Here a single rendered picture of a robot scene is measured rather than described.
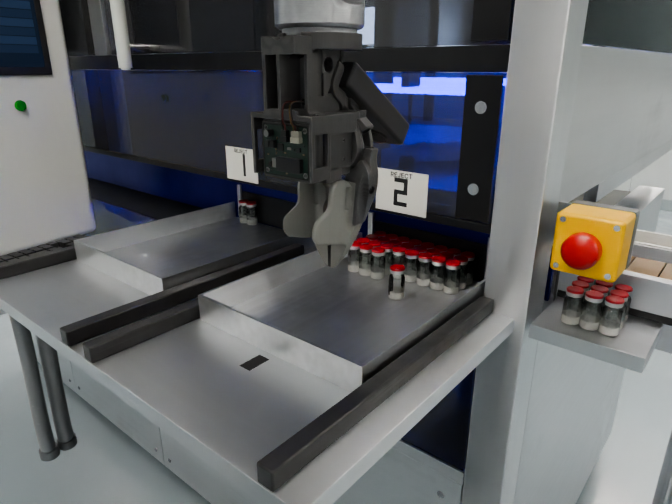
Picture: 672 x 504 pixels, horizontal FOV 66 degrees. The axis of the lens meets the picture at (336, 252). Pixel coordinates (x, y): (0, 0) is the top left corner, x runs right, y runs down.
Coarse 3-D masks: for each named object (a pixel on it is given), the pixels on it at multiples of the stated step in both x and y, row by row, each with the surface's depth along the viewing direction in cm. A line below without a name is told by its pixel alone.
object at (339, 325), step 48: (240, 288) 70; (288, 288) 75; (336, 288) 75; (384, 288) 75; (480, 288) 69; (240, 336) 61; (288, 336) 55; (336, 336) 62; (384, 336) 62; (336, 384) 52
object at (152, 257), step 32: (160, 224) 97; (192, 224) 103; (224, 224) 105; (96, 256) 81; (128, 256) 88; (160, 256) 88; (192, 256) 88; (224, 256) 88; (256, 256) 83; (160, 288) 71
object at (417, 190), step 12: (384, 180) 74; (408, 180) 71; (420, 180) 70; (384, 192) 74; (408, 192) 72; (420, 192) 70; (384, 204) 75; (408, 204) 72; (420, 204) 71; (420, 216) 71
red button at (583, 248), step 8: (584, 232) 57; (568, 240) 56; (576, 240) 56; (584, 240) 55; (592, 240) 55; (568, 248) 56; (576, 248) 56; (584, 248) 55; (592, 248) 55; (600, 248) 55; (568, 256) 56; (576, 256) 56; (584, 256) 55; (592, 256) 55; (600, 256) 56; (568, 264) 57; (576, 264) 56; (584, 264) 56; (592, 264) 55
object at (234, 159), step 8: (232, 152) 94; (240, 152) 92; (248, 152) 91; (232, 160) 94; (240, 160) 93; (248, 160) 91; (232, 168) 95; (240, 168) 93; (248, 168) 92; (232, 176) 95; (240, 176) 94; (248, 176) 92; (256, 176) 91
